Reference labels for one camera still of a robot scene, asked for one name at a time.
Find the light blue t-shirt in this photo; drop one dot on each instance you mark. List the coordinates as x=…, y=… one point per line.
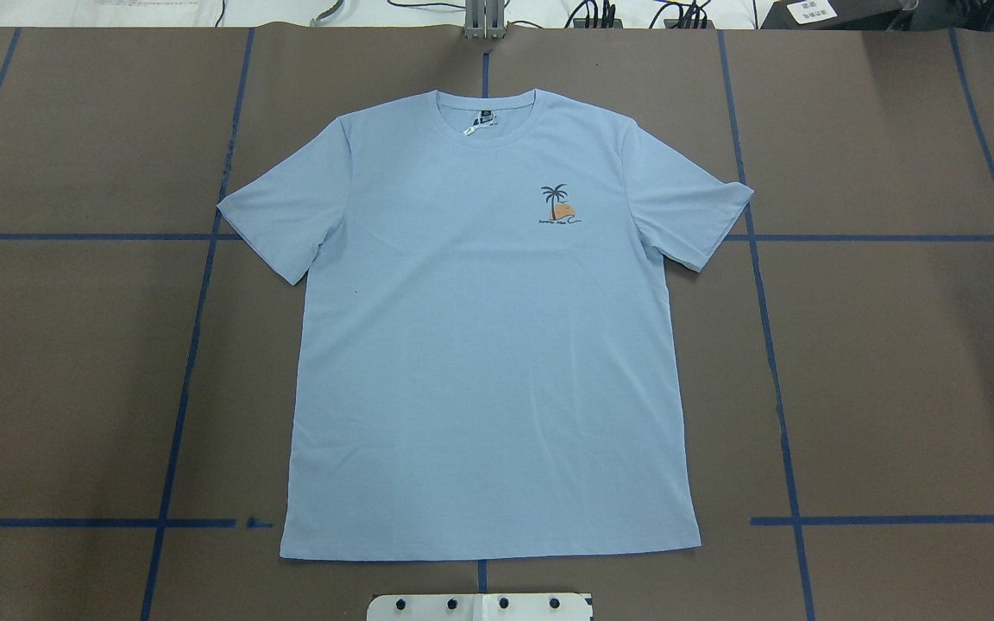
x=487, y=364

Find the white hang tag on collar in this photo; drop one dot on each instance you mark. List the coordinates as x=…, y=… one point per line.
x=474, y=128

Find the white mounting plate with bolts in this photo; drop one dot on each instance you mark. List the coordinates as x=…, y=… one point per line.
x=482, y=606

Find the black power strip with plugs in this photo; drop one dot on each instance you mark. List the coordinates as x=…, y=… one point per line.
x=594, y=15

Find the brown paper table cover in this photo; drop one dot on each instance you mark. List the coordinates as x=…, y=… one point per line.
x=836, y=355

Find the black box with white label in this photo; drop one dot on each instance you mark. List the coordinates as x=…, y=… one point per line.
x=832, y=15

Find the grey aluminium post bracket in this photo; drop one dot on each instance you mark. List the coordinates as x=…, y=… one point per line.
x=485, y=19

